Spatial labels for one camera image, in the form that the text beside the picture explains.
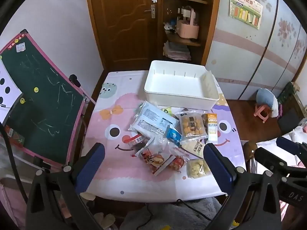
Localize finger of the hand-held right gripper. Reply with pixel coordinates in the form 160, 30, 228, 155
255, 147, 307, 181
276, 136, 307, 159

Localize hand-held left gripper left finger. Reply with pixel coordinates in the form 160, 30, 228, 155
25, 142, 106, 230

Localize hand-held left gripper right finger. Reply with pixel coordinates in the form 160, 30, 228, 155
203, 143, 282, 230

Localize clear packet yellow puffs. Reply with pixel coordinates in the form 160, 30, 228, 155
186, 159, 213, 180

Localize beige biscuit packet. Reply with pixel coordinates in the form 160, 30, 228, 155
180, 139, 209, 159

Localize orange white oat bar packet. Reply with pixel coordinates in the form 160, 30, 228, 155
206, 113, 220, 142

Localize small red striped packet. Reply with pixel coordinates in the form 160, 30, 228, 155
168, 155, 186, 173

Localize yellow pastry ball packet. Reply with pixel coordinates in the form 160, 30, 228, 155
176, 111, 208, 142

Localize dark snack packet red label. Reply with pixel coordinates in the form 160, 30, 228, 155
125, 134, 150, 155

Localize small shiny blue packet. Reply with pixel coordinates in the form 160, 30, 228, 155
166, 127, 182, 147

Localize red orange snack packet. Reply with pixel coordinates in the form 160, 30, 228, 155
134, 148, 177, 176

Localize white plastic bin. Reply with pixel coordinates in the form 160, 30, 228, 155
143, 60, 220, 109

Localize white pillow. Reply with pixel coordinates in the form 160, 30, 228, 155
256, 124, 307, 150

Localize wooden bedpost knob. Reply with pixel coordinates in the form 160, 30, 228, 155
243, 141, 257, 161

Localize black box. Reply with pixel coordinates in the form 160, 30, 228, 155
278, 108, 303, 135

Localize pink plastic stool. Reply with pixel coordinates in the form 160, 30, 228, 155
254, 103, 273, 124

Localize pink stool with cushion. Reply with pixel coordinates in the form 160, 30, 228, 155
256, 88, 279, 117

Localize beige plush slipper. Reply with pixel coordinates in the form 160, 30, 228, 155
93, 213, 116, 228

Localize cartoon printed tablecloth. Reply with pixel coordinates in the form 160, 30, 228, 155
82, 71, 247, 203

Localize grey fluffy cloth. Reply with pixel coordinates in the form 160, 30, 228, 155
125, 196, 224, 230

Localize green chalkboard pink easel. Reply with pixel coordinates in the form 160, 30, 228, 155
0, 30, 96, 167

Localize pink cloth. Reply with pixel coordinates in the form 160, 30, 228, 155
0, 176, 33, 230

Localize black easel knob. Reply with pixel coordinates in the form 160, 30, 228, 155
69, 75, 81, 87

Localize floral wardrobe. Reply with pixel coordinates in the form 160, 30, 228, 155
205, 0, 307, 101

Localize stack of folded cloths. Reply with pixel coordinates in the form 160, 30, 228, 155
163, 41, 192, 61

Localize pink basket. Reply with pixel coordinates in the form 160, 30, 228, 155
176, 8, 200, 39

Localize brown wooden door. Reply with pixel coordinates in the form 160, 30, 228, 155
84, 0, 165, 72

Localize small toys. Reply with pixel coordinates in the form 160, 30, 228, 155
164, 19, 178, 33

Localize wooden corner shelf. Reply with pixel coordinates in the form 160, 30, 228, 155
157, 0, 221, 66

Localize thin black cable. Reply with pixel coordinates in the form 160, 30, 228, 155
146, 198, 217, 222

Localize wall poster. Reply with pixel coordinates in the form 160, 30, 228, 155
229, 0, 264, 30

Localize metal door handle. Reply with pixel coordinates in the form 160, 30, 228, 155
144, 4, 156, 18

